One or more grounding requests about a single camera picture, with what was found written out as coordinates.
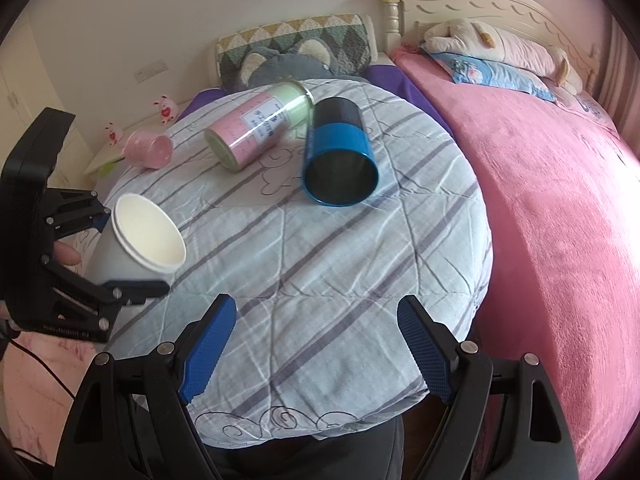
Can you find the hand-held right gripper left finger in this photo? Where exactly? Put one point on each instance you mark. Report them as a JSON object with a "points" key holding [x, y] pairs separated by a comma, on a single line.
{"points": [[209, 352]]}

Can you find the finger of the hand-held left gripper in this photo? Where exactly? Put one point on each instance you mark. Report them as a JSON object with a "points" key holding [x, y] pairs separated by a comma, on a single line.
{"points": [[75, 207], [130, 291]]}

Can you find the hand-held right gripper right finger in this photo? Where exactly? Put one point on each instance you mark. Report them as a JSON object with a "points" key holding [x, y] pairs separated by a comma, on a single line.
{"points": [[425, 352]]}

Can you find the white paper cup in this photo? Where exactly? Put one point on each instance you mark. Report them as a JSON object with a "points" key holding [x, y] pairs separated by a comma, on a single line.
{"points": [[150, 240]]}

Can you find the small pink cup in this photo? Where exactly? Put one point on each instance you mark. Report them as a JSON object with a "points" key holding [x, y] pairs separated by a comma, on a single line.
{"points": [[150, 149]]}

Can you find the blue and black cup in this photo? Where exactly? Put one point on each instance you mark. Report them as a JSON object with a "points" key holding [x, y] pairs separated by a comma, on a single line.
{"points": [[335, 135]]}

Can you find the person's left hand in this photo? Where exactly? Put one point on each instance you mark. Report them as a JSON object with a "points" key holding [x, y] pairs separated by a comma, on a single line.
{"points": [[67, 255]]}

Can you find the small white rabbit figure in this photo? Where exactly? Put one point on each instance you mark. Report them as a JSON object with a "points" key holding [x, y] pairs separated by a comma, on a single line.
{"points": [[115, 135]]}

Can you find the cream wardrobe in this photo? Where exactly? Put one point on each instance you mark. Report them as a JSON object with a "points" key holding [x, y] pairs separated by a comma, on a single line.
{"points": [[20, 100]]}

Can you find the round table, striped cloth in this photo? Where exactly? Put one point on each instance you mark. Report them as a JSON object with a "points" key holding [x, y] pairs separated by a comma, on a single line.
{"points": [[325, 270]]}

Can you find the pink rabbit figurine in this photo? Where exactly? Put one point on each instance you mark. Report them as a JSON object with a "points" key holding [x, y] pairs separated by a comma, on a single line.
{"points": [[165, 110]]}

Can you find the bed with pink blanket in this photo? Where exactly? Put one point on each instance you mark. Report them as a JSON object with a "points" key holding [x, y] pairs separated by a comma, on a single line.
{"points": [[550, 210]]}

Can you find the pink and green canister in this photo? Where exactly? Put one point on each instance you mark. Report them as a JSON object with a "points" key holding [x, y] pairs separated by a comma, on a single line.
{"points": [[250, 130]]}

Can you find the grey plush toy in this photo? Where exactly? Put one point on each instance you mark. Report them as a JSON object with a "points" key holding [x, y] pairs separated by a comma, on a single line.
{"points": [[295, 62]]}

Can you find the purple bed sheet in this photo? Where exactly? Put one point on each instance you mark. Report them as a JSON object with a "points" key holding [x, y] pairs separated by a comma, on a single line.
{"points": [[395, 80]]}

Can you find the blue printed pillow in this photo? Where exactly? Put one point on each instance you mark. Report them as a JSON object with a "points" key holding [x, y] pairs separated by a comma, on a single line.
{"points": [[480, 67]]}

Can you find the white and pink plush toy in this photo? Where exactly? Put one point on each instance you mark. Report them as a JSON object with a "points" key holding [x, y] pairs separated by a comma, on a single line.
{"points": [[515, 47]]}

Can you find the green patchwork pillow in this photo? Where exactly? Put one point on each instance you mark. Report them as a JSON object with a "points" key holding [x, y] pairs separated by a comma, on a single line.
{"points": [[350, 35]]}

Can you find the cream bedpost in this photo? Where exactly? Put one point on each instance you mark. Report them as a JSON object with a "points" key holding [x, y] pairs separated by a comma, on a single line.
{"points": [[391, 25]]}

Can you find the pink curtain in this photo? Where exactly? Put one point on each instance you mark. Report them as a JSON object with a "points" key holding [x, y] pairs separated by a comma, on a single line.
{"points": [[620, 75]]}

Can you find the cream wooden headboard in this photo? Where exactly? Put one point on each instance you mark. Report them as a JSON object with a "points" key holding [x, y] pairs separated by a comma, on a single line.
{"points": [[500, 10]]}

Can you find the white wall socket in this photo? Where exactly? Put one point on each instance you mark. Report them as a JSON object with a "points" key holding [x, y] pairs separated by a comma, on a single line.
{"points": [[151, 71]]}

